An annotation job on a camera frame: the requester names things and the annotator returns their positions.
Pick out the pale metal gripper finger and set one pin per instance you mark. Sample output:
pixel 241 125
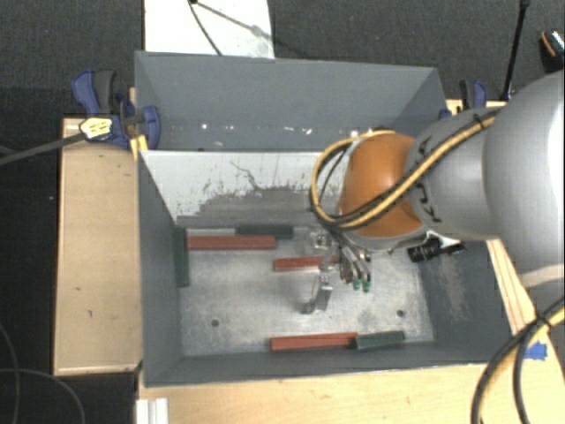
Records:
pixel 309 308
pixel 325 298

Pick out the red-brown flat block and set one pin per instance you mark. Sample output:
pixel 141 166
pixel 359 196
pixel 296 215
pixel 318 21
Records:
pixel 309 342
pixel 229 242
pixel 296 263

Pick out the dark green flat block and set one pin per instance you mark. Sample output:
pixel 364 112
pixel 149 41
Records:
pixel 265 231
pixel 380 340
pixel 181 259

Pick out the grey metal bin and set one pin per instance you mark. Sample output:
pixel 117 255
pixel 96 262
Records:
pixel 265 100

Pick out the pale wood flat board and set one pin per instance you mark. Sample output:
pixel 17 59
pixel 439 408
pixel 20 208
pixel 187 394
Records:
pixel 97 259

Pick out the black cylinder on white bracket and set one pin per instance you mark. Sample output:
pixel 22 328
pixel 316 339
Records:
pixel 424 252

